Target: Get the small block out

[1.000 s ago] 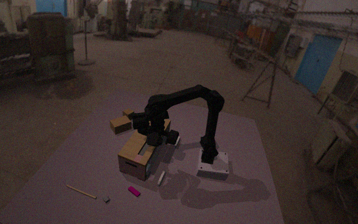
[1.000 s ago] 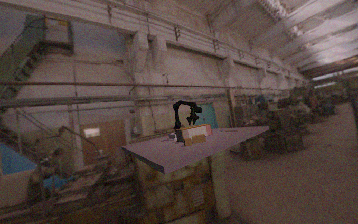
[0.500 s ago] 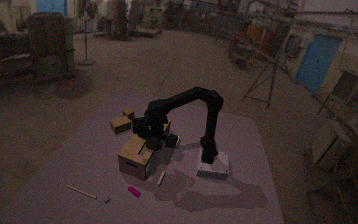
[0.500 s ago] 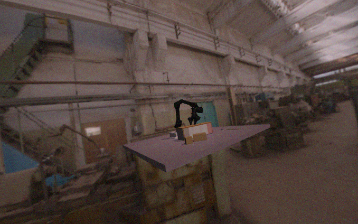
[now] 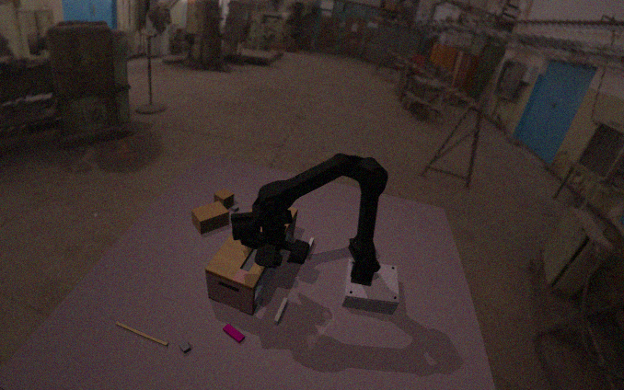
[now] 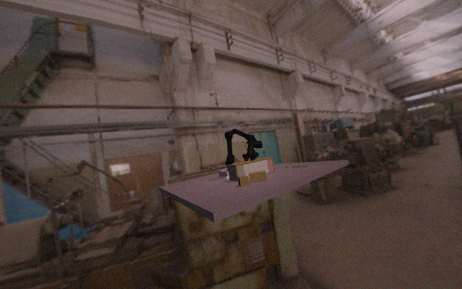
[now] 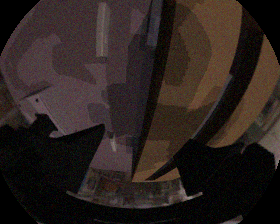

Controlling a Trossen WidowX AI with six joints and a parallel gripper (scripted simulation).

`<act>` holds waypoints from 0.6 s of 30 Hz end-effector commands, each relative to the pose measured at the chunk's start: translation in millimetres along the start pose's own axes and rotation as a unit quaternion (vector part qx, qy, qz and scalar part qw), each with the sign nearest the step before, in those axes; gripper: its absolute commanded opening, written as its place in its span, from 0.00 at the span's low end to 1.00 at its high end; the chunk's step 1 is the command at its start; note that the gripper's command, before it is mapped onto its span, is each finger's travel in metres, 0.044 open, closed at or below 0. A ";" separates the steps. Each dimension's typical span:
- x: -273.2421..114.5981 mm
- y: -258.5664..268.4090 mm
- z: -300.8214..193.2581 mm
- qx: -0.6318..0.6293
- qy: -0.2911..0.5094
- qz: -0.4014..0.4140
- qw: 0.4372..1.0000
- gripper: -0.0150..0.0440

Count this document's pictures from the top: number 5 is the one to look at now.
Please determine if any tan thin rod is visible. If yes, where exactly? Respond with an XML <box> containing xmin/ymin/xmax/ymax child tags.
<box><xmin>115</xmin><ymin>321</ymin><xmax>168</xmax><ymax>347</ymax></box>

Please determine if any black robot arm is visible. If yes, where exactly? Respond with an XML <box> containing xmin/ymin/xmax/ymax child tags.
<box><xmin>231</xmin><ymin>154</ymin><xmax>388</xmax><ymax>286</ymax></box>

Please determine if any magenta rectangular block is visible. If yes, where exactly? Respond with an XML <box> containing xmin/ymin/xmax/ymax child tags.
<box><xmin>223</xmin><ymin>324</ymin><xmax>245</xmax><ymax>343</ymax></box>

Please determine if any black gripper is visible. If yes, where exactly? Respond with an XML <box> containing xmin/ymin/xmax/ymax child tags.
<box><xmin>240</xmin><ymin>231</ymin><xmax>310</xmax><ymax>265</ymax></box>

